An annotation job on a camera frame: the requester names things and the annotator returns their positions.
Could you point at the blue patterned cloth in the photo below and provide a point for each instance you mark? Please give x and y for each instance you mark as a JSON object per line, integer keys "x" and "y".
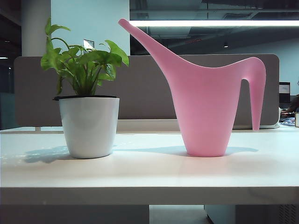
{"x": 287, "y": 121}

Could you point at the small beige box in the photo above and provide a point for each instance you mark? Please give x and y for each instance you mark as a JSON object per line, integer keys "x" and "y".
{"x": 297, "y": 119}

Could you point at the black computer monitor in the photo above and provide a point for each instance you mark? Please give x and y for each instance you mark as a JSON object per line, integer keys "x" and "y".
{"x": 284, "y": 92}

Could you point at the grey table support panel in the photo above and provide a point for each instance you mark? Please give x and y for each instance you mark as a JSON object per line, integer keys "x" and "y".
{"x": 70, "y": 214}

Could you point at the white glossy plant pot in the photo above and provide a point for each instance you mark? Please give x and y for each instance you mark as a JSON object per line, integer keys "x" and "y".
{"x": 88, "y": 128}

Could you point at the pink plastic watering can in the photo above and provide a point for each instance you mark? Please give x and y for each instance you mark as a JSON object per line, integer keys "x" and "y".
{"x": 205, "y": 105}

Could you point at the ceiling air vent grille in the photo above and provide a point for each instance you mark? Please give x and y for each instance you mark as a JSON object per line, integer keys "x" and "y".
{"x": 238, "y": 16}

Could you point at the black inner pot rim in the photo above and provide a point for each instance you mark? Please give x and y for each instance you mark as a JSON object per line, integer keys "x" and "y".
{"x": 70, "y": 97}

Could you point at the black ceiling spotlight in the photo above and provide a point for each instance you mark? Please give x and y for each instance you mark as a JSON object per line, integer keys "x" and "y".
{"x": 225, "y": 44}

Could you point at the seated person in background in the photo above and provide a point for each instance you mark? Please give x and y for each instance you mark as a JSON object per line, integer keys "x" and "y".
{"x": 294, "y": 103}

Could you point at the grey fabric desk partition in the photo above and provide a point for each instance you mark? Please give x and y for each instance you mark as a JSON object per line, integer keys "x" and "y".
{"x": 144, "y": 93}

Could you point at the green leafy houseplant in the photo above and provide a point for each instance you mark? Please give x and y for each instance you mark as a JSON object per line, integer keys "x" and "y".
{"x": 98, "y": 56}

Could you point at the small paper wall sign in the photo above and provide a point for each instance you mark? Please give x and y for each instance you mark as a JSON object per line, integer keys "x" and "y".
{"x": 88, "y": 44}

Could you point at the long white ceiling light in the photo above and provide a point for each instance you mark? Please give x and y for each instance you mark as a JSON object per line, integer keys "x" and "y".
{"x": 210, "y": 23}

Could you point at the red illuminated ceiling sign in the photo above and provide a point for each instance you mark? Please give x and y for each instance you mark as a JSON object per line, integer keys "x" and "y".
{"x": 194, "y": 41}

